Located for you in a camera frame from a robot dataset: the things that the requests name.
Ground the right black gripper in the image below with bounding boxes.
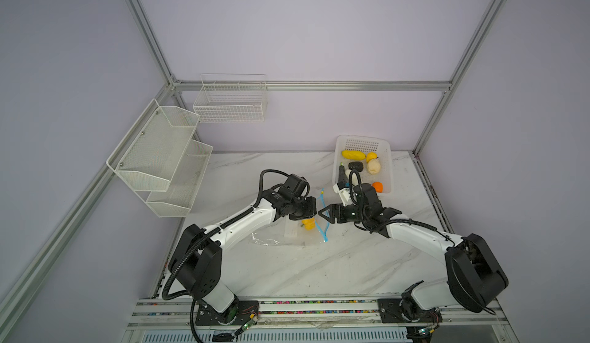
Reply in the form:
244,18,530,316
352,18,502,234
317,202,368,225

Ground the yellow orange fruit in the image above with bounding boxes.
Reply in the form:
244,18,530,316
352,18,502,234
302,218,316,230

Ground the clear zip top bag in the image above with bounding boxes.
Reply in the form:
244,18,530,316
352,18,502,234
248,215,330,248

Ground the black round food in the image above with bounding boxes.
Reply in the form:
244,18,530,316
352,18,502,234
348,161,364,172

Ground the beige potato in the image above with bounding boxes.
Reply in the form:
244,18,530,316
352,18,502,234
367,158,382,175

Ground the yellow lemon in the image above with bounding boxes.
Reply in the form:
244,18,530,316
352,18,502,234
366,153,379,163

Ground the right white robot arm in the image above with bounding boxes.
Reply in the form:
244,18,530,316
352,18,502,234
318,184,509,321

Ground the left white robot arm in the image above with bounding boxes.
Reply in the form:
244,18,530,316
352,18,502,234
161,189,317,315

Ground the white plastic food basket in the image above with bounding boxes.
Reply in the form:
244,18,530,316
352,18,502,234
332,135,393,194

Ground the orange tangerine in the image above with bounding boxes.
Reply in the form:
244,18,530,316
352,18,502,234
372,182,384,193

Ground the yellow corn cob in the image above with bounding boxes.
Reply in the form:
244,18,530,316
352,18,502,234
341,150,366,161

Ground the white mesh two-tier shelf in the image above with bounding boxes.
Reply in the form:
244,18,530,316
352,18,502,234
106,100,213,218

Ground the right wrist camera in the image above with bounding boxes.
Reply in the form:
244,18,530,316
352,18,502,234
333,183,353,206

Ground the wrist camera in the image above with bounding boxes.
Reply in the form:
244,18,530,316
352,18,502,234
280,174,309,200
333,183,353,206

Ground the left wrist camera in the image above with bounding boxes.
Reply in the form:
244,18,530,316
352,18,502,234
280,174,309,200

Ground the left black corrugated cable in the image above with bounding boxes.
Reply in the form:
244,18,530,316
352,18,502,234
160,169,291,343

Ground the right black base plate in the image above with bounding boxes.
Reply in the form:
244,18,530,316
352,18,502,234
377,298,442,325

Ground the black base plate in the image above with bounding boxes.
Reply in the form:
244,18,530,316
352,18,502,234
377,298,442,325
194,300,260,327

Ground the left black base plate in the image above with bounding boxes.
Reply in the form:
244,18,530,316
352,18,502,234
194,300,260,327

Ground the white wire wall basket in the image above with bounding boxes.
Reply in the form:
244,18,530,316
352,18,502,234
193,74,267,123

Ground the aluminium frame back bar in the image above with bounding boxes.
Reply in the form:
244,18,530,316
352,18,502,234
175,80,452,92

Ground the aluminium front rail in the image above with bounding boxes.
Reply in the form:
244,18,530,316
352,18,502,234
122,297,518,342

